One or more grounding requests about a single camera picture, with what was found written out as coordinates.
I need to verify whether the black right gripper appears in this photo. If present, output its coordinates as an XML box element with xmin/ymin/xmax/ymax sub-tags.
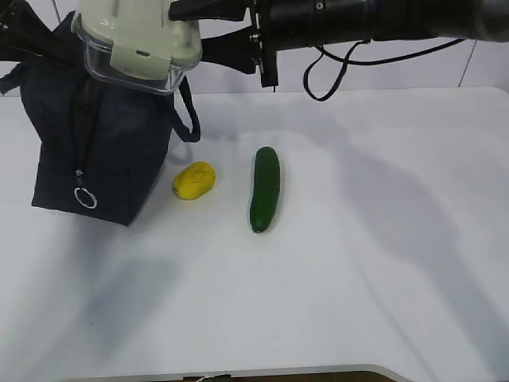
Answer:
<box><xmin>168</xmin><ymin>0</ymin><xmax>370</xmax><ymax>87</ymax></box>

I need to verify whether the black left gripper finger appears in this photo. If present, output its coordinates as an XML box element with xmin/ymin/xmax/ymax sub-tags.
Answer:
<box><xmin>1</xmin><ymin>1</ymin><xmax>83</xmax><ymax>67</ymax></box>

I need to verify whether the green lidded glass container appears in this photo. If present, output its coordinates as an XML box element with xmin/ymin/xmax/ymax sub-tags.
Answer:
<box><xmin>72</xmin><ymin>0</ymin><xmax>202</xmax><ymax>96</ymax></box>

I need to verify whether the dark navy lunch bag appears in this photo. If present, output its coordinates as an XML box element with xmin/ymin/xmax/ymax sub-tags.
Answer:
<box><xmin>0</xmin><ymin>10</ymin><xmax>202</xmax><ymax>228</ymax></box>

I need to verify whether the green cucumber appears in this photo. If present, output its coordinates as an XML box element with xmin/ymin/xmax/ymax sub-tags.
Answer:
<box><xmin>249</xmin><ymin>146</ymin><xmax>281</xmax><ymax>233</ymax></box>

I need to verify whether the yellow lemon toy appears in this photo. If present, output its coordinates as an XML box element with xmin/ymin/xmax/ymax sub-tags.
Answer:
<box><xmin>173</xmin><ymin>162</ymin><xmax>216</xmax><ymax>201</ymax></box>

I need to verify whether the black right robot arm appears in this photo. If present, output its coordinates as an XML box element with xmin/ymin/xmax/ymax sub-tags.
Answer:
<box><xmin>168</xmin><ymin>1</ymin><xmax>508</xmax><ymax>88</ymax></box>

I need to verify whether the silver bag zipper ring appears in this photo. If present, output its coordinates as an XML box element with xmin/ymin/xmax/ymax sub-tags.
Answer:
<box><xmin>73</xmin><ymin>169</ymin><xmax>98</xmax><ymax>209</ymax></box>

